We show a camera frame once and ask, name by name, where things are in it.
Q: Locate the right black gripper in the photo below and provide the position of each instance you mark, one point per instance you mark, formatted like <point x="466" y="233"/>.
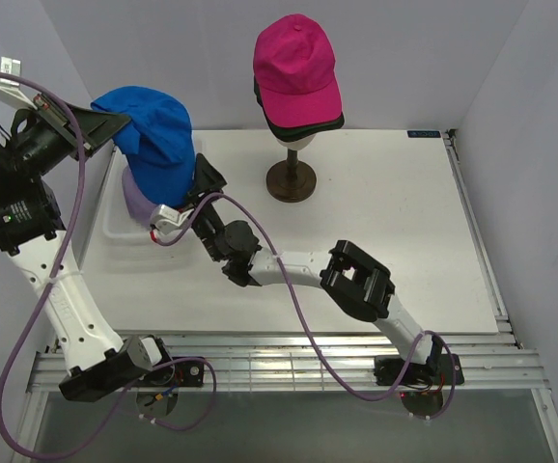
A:
<point x="209" y="180"/>

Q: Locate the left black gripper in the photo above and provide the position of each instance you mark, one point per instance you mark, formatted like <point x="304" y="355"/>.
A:
<point x="55" y="117"/>

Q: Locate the lavender LA baseball cap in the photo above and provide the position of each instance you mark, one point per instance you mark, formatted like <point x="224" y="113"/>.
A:
<point x="139" y="207"/>

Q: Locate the blue perforated cap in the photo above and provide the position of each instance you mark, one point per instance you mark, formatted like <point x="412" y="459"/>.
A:
<point x="157" y="142"/>

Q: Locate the green NY baseball cap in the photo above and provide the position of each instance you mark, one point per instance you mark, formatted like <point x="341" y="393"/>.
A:
<point x="256" y="90"/>

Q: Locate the black cap gold logo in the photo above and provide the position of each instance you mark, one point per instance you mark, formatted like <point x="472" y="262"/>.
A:
<point x="294" y="134"/>

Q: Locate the pink perforated cap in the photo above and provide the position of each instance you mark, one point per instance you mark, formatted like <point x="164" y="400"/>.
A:
<point x="294" y="67"/>

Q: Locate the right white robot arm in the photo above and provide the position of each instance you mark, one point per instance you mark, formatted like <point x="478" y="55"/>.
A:
<point x="357" y="283"/>

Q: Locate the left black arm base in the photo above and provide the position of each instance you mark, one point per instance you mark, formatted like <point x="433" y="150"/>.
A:
<point x="184" y="372"/>

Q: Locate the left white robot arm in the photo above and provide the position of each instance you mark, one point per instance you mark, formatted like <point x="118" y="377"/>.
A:
<point x="32" y="233"/>

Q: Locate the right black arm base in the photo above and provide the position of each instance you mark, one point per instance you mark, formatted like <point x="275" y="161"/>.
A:
<point x="387" y="370"/>

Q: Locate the wooden mannequin head stand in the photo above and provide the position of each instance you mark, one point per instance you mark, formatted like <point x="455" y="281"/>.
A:
<point x="292" y="180"/>

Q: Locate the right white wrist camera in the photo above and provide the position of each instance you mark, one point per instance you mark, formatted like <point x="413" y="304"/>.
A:
<point x="167" y="223"/>

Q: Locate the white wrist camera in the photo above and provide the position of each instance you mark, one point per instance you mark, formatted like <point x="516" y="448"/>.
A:
<point x="10" y="92"/>
<point x="167" y="223"/>

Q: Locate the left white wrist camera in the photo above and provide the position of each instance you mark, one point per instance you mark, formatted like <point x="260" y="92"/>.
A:
<point x="10" y="92"/>

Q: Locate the aluminium frame rails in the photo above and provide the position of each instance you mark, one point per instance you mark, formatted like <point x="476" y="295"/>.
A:
<point x="401" y="199"/>

